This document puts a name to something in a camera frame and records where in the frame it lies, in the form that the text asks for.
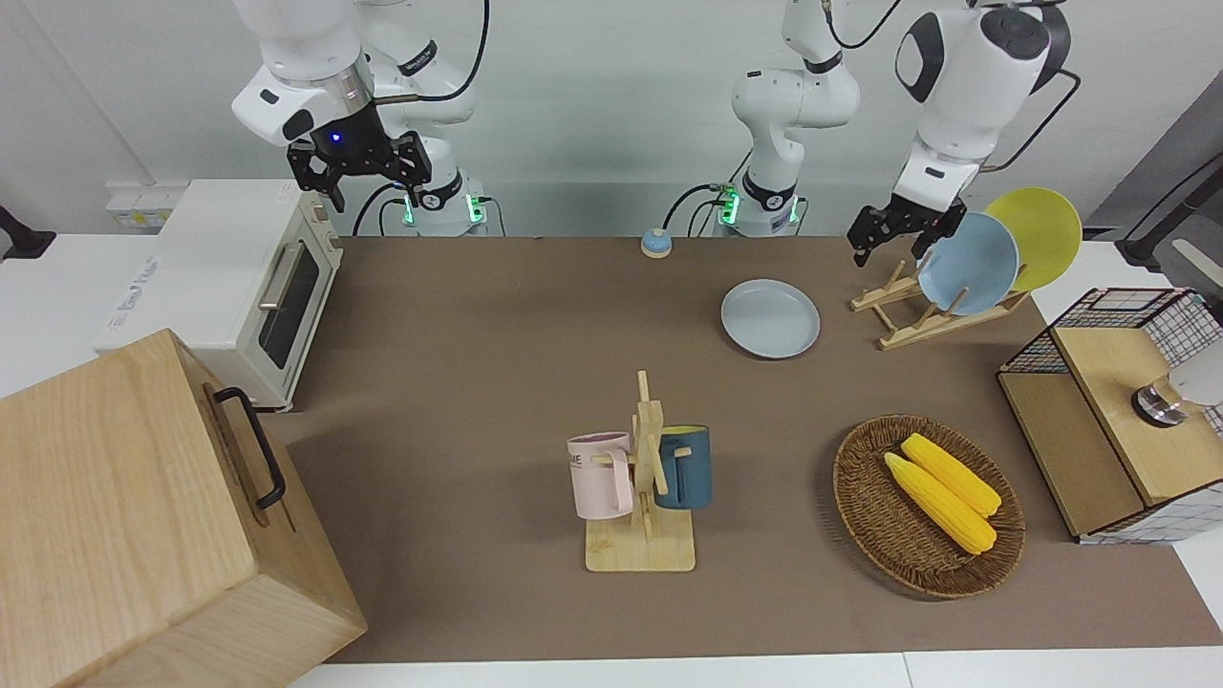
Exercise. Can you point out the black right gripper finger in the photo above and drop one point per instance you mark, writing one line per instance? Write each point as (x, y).
(418, 186)
(334, 196)

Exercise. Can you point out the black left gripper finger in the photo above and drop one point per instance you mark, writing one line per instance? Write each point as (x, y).
(859, 248)
(930, 246)

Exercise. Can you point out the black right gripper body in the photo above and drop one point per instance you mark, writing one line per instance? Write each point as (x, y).
(358, 143)

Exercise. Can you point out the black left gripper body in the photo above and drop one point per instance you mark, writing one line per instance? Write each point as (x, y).
(908, 220)

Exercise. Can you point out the gray plate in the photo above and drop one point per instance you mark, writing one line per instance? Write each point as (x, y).
(770, 318)

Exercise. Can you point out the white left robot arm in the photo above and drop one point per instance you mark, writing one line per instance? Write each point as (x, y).
(955, 86)

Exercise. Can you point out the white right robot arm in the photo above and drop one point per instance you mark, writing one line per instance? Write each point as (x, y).
(296, 48)

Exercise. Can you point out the blue plate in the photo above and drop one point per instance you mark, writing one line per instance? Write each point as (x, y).
(975, 263)

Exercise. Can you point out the wooden plate rack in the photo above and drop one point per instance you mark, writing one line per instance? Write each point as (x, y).
(917, 334)

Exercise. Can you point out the yellow plate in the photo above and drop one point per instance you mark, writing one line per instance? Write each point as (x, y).
(1046, 239)

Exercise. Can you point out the wooden mug rack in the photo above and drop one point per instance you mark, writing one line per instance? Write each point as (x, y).
(640, 549)

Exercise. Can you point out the white toaster oven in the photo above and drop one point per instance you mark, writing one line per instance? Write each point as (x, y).
(210, 268)

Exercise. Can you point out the blue call bell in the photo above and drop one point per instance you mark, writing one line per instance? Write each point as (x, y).
(656, 244)

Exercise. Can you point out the brown table mat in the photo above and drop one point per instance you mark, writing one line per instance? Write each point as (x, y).
(478, 382)

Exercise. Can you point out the yellow corn cob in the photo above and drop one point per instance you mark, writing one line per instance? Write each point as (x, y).
(941, 506)
(955, 473)

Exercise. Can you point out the brown wicker basket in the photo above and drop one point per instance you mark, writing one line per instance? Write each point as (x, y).
(879, 516)

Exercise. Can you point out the dark blue mug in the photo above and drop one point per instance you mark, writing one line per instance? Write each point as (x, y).
(693, 468)

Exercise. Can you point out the white silver-tipped device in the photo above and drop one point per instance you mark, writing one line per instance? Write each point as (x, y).
(1161, 403)

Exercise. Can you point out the pink mug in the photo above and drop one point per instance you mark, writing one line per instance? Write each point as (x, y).
(597, 478)

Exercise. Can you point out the light wooden box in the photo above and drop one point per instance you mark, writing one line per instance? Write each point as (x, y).
(124, 516)

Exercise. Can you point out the black clamp mount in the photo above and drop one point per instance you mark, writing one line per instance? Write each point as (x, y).
(24, 239)

